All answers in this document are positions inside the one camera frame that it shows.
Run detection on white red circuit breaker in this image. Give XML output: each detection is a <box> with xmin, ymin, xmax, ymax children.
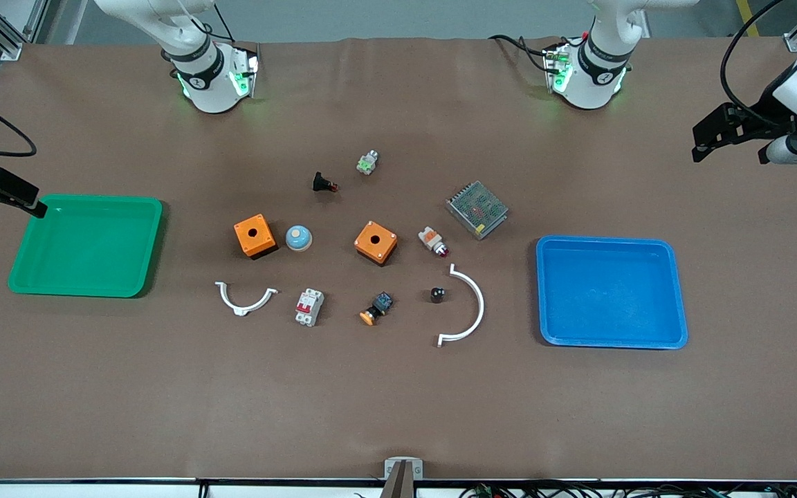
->
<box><xmin>294</xmin><ymin>288</ymin><xmax>325</xmax><ymax>328</ymax></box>

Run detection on green plastic tray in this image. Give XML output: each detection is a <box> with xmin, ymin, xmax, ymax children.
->
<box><xmin>8</xmin><ymin>194</ymin><xmax>164</xmax><ymax>299</ymax></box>

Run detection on blue plastic tray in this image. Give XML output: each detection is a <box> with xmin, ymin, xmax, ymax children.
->
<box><xmin>535</xmin><ymin>235</ymin><xmax>689</xmax><ymax>350</ymax></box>

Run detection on metal mesh power supply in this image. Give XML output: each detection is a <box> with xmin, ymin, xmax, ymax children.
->
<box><xmin>446</xmin><ymin>181</ymin><xmax>509</xmax><ymax>241</ymax></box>

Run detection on small white curved clip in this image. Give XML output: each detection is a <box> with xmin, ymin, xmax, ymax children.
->
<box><xmin>214</xmin><ymin>281</ymin><xmax>279</xmax><ymax>317</ymax></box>

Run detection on large white curved clip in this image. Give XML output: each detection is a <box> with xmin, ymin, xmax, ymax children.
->
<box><xmin>437</xmin><ymin>264</ymin><xmax>486</xmax><ymax>348</ymax></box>

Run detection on brown table cover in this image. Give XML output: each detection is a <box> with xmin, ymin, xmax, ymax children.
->
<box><xmin>0</xmin><ymin>35</ymin><xmax>797</xmax><ymax>483</ymax></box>

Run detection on black cable bundle at base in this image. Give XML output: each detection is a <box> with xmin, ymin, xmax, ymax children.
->
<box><xmin>487</xmin><ymin>31</ymin><xmax>589</xmax><ymax>73</ymax></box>

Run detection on orange button enclosure box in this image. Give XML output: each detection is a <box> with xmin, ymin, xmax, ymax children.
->
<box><xmin>354</xmin><ymin>221</ymin><xmax>399</xmax><ymax>266</ymax></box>
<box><xmin>234</xmin><ymin>214</ymin><xmax>278</xmax><ymax>261</ymax></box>

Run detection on white orange red indicator switch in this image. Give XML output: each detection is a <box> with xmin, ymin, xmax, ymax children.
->
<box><xmin>418</xmin><ymin>225</ymin><xmax>450</xmax><ymax>259</ymax></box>

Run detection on yellow blue pushbutton switch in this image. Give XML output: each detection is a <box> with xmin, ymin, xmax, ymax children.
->
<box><xmin>359</xmin><ymin>291</ymin><xmax>394</xmax><ymax>326</ymax></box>

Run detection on tangled cables under table edge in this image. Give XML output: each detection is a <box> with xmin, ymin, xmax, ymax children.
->
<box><xmin>457</xmin><ymin>480</ymin><xmax>797</xmax><ymax>498</ymax></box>

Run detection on grey metal table bracket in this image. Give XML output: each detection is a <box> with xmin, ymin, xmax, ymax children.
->
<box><xmin>383</xmin><ymin>456</ymin><xmax>424</xmax><ymax>498</ymax></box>

